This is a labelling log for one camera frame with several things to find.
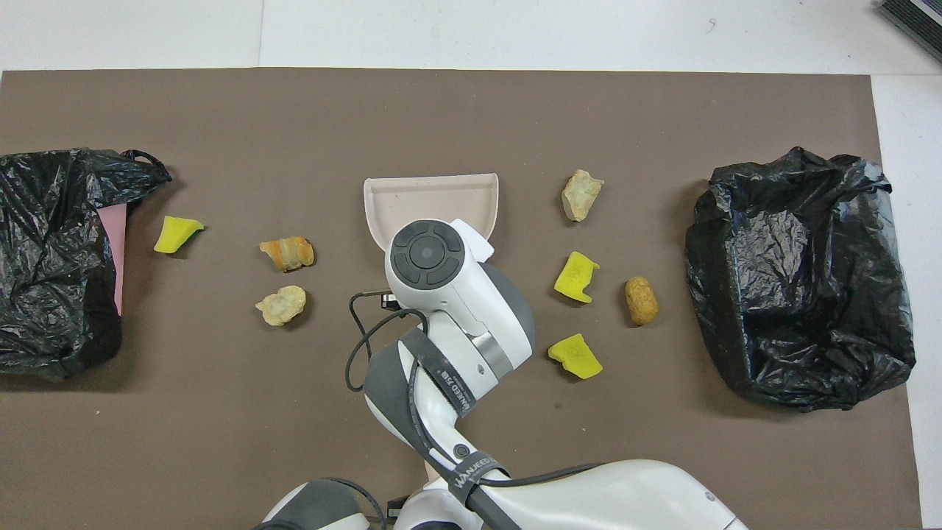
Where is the black plastic trash bag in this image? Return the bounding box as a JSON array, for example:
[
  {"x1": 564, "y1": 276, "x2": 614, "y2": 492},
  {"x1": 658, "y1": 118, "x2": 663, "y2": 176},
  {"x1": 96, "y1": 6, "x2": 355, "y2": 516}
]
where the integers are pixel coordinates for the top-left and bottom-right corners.
[
  {"x1": 0, "y1": 148, "x2": 173, "y2": 381},
  {"x1": 685, "y1": 146, "x2": 917, "y2": 413}
]

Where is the pale green foam chunk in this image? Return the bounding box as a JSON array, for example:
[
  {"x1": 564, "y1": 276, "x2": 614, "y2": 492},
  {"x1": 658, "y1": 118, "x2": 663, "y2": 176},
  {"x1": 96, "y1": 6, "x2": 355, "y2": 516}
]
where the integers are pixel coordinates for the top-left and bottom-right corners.
[{"x1": 255, "y1": 286, "x2": 308, "y2": 327}]

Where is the brown potato-shaped foam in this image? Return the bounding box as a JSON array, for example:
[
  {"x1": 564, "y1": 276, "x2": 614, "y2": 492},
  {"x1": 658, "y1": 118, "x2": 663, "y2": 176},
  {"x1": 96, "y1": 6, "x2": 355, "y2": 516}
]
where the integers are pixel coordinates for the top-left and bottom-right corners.
[{"x1": 626, "y1": 276, "x2": 659, "y2": 326}]

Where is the orange striped foam chunk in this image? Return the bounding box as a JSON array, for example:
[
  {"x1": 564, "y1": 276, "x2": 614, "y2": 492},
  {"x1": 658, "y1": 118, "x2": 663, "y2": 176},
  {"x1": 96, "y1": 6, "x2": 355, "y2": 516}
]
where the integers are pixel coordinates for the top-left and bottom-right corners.
[{"x1": 259, "y1": 236, "x2": 316, "y2": 273}]

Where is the beige plastic dustpan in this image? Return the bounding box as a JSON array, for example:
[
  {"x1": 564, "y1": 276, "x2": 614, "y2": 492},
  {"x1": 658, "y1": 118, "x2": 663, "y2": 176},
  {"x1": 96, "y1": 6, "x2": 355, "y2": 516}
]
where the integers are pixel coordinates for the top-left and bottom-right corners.
[{"x1": 364, "y1": 173, "x2": 500, "y2": 252}]

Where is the yellow sponge piece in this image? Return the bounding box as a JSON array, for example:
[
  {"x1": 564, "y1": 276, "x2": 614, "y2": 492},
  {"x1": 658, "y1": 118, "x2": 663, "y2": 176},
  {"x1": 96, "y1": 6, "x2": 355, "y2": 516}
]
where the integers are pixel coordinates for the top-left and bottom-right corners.
[
  {"x1": 548, "y1": 333, "x2": 603, "y2": 380},
  {"x1": 154, "y1": 216, "x2": 205, "y2": 255},
  {"x1": 553, "y1": 251, "x2": 601, "y2": 304}
]

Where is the pink plastic bin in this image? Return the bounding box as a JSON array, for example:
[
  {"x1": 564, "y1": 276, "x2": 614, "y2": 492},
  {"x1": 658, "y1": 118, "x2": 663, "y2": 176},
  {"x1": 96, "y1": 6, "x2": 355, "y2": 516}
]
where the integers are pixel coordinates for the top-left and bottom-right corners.
[{"x1": 97, "y1": 205, "x2": 127, "y2": 317}]

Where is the brown table mat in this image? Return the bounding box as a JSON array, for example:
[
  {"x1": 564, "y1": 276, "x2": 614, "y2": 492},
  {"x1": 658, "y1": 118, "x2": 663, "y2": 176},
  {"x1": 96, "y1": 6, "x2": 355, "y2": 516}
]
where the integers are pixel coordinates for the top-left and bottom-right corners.
[{"x1": 0, "y1": 68, "x2": 924, "y2": 530}]

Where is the pale beige foam chunk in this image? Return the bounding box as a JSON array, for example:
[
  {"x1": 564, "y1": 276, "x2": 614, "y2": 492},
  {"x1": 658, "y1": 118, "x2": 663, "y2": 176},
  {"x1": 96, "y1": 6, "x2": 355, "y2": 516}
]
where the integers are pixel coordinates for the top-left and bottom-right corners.
[{"x1": 561, "y1": 169, "x2": 605, "y2": 222}]

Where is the dark grey ribbed device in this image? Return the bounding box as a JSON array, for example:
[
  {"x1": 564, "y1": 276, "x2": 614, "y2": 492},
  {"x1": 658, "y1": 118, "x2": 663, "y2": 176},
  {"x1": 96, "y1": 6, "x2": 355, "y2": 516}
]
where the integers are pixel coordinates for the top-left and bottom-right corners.
[{"x1": 877, "y1": 0, "x2": 942, "y2": 63}]

